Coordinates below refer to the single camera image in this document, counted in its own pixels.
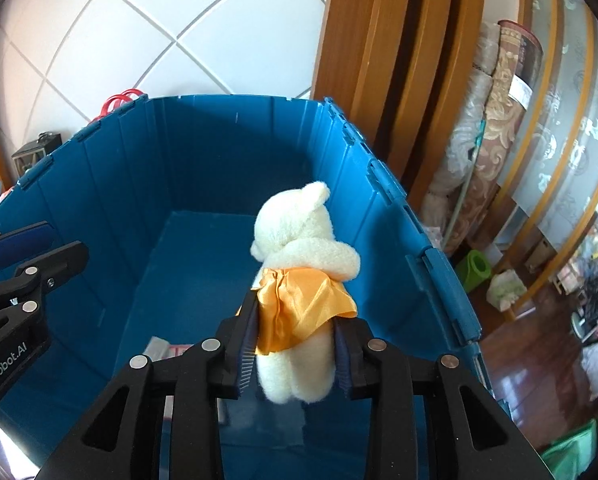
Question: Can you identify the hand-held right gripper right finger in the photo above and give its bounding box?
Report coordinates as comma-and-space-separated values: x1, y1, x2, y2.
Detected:
334, 317, 552, 480

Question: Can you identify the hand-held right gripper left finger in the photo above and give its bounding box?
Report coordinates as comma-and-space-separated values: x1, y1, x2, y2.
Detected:
34, 302, 257, 480

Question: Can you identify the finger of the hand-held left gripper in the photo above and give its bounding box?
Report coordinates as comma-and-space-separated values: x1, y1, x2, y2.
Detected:
0, 221, 54, 273
0, 241, 90, 346

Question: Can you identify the pink barcode packet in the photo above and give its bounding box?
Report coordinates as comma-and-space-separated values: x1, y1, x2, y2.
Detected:
145, 336, 196, 362

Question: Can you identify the white teddy bear orange cape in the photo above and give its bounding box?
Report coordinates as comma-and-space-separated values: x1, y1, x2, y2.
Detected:
250, 181, 362, 405

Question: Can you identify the blue plastic crate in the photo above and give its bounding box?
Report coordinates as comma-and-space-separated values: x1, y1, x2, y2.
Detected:
0, 94, 510, 480

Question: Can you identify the black gift box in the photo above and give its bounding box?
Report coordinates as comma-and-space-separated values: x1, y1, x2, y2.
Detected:
13, 132, 62, 177

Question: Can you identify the green yoga mat roll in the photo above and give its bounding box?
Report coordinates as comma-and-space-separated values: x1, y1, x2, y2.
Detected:
454, 250, 493, 293

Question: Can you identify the red toy suitcase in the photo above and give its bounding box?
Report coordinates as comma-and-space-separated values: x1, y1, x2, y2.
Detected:
93, 88, 146, 122

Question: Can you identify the white green tissue pack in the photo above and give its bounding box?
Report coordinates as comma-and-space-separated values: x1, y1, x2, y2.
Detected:
486, 269, 528, 311

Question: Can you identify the cardboard box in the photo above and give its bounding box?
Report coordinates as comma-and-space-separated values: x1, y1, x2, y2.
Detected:
523, 236, 556, 275

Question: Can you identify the green plastic bin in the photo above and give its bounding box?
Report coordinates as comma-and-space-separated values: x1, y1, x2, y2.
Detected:
539, 417, 598, 467

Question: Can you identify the grey rolled carpet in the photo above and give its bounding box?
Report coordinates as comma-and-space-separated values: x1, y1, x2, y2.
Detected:
423, 22, 497, 243

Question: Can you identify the pile of household clutter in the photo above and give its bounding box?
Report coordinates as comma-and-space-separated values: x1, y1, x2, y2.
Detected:
554, 210, 598, 366

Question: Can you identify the red patterned rolled carpet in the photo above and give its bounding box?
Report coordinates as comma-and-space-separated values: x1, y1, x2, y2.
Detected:
456, 20, 544, 258

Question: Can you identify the frosted glass partition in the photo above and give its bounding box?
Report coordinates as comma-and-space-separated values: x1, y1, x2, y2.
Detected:
499, 0, 598, 261

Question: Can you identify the wooden door frame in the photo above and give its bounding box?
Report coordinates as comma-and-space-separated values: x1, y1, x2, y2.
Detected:
311, 0, 484, 203

